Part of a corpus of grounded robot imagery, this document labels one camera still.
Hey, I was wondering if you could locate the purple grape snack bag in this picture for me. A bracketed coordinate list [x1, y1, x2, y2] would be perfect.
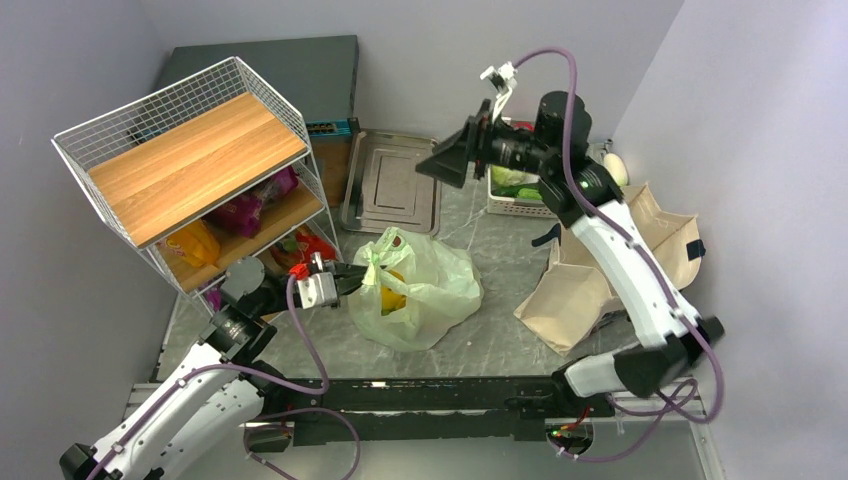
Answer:
[203, 286, 222, 312]

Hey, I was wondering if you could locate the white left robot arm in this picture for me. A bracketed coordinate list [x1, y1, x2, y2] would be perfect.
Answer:
[59, 254, 368, 479]

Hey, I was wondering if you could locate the white radish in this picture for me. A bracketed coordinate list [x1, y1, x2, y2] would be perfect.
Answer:
[602, 153, 629, 186]

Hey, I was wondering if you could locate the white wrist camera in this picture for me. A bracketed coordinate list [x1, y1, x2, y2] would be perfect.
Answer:
[480, 61, 517, 120]
[288, 261, 340, 309]

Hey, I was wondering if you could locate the dark grey network switch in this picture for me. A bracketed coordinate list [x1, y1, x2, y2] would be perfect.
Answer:
[155, 35, 360, 145]

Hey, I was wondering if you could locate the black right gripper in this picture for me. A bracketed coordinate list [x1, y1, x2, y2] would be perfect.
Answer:
[418, 99, 557, 187]

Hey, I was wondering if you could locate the light green bitter gourd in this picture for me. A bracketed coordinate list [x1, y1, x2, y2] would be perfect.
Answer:
[516, 188, 542, 201]

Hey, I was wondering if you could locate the red apple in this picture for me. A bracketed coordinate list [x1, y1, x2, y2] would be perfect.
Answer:
[512, 121, 534, 132]

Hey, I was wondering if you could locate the top wooden shelf board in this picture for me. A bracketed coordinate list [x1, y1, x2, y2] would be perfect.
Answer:
[89, 93, 306, 248]

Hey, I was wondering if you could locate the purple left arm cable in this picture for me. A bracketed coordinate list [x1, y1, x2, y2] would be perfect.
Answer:
[86, 271, 362, 480]

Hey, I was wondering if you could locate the yellow lemon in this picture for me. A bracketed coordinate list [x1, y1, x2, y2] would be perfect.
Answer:
[380, 284, 407, 316]

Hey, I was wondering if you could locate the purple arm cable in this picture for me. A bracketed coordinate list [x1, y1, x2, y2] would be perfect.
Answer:
[513, 47, 727, 464]
[86, 271, 362, 480]

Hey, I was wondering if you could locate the white plastic basket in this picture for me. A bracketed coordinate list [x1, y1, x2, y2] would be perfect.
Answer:
[486, 166, 554, 219]

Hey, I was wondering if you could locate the yellow snack bag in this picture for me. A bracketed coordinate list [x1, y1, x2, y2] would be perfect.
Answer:
[161, 220, 220, 268]

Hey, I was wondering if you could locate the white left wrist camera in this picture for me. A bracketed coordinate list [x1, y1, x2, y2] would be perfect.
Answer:
[288, 261, 340, 309]

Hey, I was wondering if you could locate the white wire shelf rack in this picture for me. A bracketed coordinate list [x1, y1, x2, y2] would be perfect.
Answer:
[51, 57, 337, 300]

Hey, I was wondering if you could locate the metal tray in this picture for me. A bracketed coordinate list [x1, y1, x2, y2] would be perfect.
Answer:
[339, 129, 441, 235]

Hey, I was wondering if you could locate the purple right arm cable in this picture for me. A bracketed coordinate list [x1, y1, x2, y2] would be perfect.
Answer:
[513, 47, 727, 464]

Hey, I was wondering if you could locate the green cabbage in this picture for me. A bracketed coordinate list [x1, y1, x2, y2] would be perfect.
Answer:
[490, 166, 538, 188]

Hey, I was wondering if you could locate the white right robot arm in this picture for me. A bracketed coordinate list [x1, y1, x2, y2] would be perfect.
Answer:
[415, 91, 725, 415]

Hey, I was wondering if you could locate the green avocado plastic bag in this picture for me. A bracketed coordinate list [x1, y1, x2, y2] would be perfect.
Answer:
[347, 227, 484, 352]

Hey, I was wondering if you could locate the beige canvas tote bag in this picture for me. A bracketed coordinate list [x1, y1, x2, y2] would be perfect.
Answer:
[514, 184, 705, 357]

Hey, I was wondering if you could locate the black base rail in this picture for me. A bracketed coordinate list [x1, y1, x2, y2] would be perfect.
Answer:
[243, 371, 614, 447]

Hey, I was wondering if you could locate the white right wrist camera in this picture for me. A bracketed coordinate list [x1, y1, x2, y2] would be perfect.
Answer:
[480, 61, 517, 120]

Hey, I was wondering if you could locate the red snack bag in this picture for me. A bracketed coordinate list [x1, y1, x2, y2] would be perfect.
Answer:
[269, 226, 338, 269]

